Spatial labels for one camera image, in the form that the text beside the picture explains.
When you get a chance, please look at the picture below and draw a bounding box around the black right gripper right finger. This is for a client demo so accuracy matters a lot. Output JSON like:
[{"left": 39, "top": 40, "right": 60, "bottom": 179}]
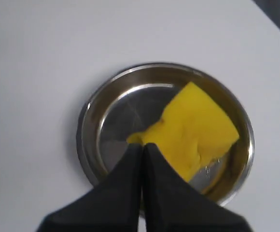
[{"left": 142, "top": 144, "right": 252, "bottom": 232}]

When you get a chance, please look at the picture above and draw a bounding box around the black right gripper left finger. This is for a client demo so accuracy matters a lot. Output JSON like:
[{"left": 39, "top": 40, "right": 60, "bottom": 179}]
[{"left": 38, "top": 144, "right": 143, "bottom": 232}]

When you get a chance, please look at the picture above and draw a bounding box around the yellow sponge block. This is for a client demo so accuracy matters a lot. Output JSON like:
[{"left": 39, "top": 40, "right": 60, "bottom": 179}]
[{"left": 127, "top": 82, "right": 239, "bottom": 182}]

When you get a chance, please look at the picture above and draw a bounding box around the round stainless steel dish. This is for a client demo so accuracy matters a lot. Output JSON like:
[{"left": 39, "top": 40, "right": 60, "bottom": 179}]
[{"left": 76, "top": 63, "right": 254, "bottom": 205}]

